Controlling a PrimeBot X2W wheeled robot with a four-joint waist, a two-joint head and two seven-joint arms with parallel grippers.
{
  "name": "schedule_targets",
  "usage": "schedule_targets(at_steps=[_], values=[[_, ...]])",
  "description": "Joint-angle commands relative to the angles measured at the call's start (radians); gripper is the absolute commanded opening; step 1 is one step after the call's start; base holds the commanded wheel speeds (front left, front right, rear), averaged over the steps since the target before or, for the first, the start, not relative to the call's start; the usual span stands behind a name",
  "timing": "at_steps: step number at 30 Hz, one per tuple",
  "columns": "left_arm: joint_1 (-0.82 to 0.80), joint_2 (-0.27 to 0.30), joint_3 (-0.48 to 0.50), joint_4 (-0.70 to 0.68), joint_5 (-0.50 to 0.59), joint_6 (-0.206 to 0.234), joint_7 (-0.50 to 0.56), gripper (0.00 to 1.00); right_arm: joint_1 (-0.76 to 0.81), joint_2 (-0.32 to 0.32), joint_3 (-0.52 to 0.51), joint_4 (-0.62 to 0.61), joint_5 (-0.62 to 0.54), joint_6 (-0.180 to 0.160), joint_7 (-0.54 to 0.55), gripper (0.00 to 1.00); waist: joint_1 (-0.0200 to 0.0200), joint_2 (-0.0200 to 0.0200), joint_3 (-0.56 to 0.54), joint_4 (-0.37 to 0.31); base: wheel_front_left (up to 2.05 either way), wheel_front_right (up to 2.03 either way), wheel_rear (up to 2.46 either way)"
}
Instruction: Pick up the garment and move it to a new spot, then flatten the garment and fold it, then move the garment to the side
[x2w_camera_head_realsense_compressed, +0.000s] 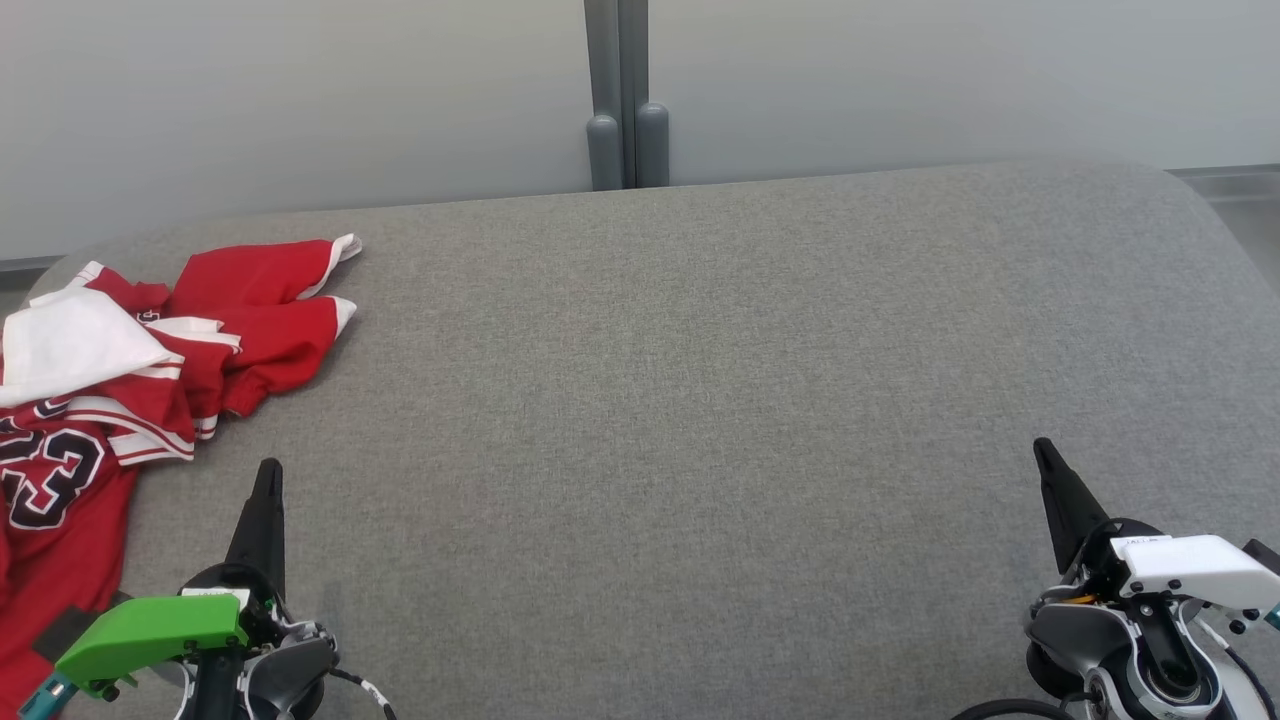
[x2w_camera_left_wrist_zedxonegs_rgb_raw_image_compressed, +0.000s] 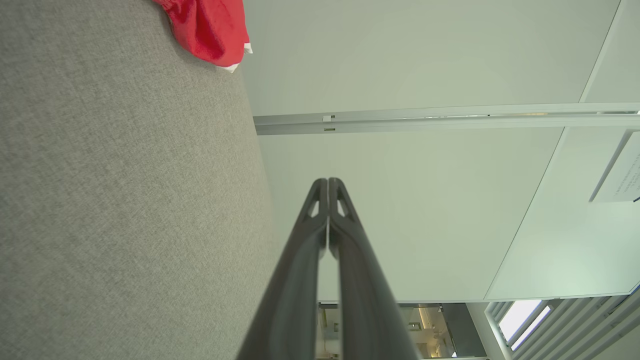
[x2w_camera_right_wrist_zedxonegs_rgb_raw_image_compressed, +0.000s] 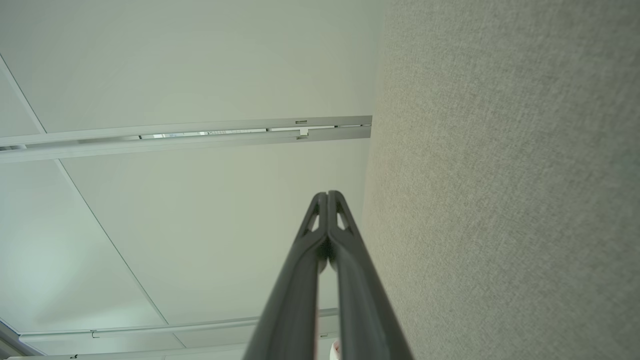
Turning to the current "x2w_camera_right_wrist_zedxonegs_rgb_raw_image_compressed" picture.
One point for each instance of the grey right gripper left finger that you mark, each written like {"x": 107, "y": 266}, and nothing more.
{"x": 290, "y": 300}

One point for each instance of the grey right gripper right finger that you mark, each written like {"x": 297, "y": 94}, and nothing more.
{"x": 365, "y": 310}

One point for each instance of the double aluminium frame post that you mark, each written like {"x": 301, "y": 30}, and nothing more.
{"x": 200, "y": 146}

